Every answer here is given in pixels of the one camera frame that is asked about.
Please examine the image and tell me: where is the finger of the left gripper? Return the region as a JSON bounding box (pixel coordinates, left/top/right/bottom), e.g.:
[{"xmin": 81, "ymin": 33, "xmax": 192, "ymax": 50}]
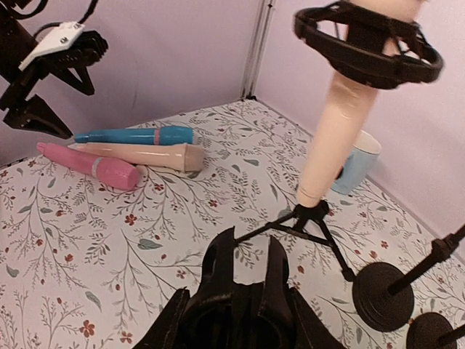
[{"xmin": 3, "ymin": 95, "xmax": 73, "ymax": 139}]

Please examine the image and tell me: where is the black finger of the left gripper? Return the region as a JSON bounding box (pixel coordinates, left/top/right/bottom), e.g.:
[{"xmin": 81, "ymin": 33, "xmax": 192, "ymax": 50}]
[{"xmin": 51, "ymin": 67, "xmax": 95, "ymax": 96}]

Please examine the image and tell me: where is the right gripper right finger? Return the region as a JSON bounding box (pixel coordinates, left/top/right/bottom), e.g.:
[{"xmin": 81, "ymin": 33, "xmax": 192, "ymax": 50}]
[{"xmin": 290, "ymin": 289, "xmax": 345, "ymax": 349}]

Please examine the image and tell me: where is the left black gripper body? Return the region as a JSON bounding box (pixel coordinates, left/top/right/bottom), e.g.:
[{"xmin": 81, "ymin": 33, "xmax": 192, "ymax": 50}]
[{"xmin": 1, "ymin": 1, "xmax": 108, "ymax": 112}]

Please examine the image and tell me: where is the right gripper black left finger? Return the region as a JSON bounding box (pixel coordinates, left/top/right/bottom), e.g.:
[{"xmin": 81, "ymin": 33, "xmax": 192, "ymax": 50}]
[{"xmin": 134, "ymin": 289, "xmax": 190, "ymax": 349}]

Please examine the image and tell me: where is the blue microphone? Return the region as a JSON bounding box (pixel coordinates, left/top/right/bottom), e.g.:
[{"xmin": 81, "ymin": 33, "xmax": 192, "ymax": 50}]
[{"xmin": 74, "ymin": 126, "xmax": 196, "ymax": 145}]

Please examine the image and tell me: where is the beige pink microphone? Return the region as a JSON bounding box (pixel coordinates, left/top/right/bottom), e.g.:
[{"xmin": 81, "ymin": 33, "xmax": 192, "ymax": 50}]
[{"xmin": 69, "ymin": 143, "xmax": 205, "ymax": 172}]

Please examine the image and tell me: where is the beige microphone in shockmount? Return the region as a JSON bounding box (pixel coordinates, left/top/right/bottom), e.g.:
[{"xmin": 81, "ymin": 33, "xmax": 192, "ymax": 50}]
[{"xmin": 296, "ymin": 0, "xmax": 424, "ymax": 209}]

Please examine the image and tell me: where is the floral table mat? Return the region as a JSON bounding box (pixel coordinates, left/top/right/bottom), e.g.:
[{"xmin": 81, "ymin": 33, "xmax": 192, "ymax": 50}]
[{"xmin": 0, "ymin": 100, "xmax": 465, "ymax": 349}]

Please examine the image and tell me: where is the light blue cup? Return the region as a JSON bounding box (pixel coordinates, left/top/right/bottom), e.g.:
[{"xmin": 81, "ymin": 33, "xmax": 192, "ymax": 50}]
[{"xmin": 331, "ymin": 131, "xmax": 381, "ymax": 195}]

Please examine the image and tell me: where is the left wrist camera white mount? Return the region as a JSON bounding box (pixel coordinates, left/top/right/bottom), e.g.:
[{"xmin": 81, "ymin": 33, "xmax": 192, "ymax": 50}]
[{"xmin": 18, "ymin": 22, "xmax": 85, "ymax": 71}]

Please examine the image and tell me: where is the left aluminium frame post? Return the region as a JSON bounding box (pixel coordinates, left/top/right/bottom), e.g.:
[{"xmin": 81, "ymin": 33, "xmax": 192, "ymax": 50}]
[{"xmin": 240, "ymin": 0, "xmax": 275, "ymax": 100}]

